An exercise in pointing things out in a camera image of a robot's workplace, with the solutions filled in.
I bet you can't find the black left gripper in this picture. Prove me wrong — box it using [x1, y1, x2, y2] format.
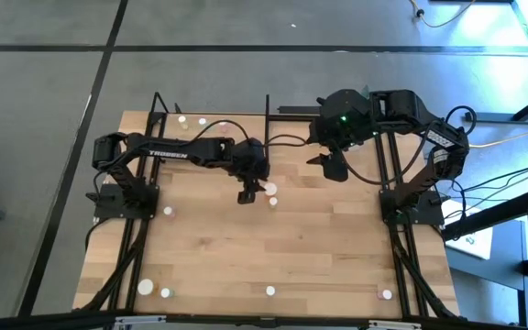
[231, 137, 270, 205]

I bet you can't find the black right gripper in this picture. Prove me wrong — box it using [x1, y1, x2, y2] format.
[306, 89, 375, 183]

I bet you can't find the white paper sheet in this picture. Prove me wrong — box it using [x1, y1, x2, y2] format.
[442, 199, 494, 260]

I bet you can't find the black metal beam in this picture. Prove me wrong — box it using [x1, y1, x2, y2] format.
[442, 185, 528, 242]

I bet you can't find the grey cabinet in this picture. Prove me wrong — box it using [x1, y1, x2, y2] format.
[445, 219, 528, 292]

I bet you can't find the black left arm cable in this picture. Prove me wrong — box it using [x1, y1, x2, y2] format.
[185, 117, 314, 150]

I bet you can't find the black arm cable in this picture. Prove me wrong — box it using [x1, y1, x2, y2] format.
[339, 104, 479, 188]
[185, 117, 314, 150]

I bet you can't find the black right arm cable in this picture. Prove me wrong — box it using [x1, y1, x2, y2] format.
[339, 104, 479, 188]

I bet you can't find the wooden shelf black metal frame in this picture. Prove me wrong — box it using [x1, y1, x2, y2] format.
[152, 91, 272, 169]

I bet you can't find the black aluminium rig frame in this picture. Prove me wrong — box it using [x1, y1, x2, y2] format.
[0, 91, 528, 330]

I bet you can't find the black floor cable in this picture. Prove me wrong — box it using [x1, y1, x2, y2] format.
[446, 159, 528, 239]

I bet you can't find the yellow floor cable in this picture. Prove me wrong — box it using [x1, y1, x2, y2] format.
[467, 129, 528, 149]

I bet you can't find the white floor cable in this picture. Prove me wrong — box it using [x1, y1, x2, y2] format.
[408, 0, 479, 29]

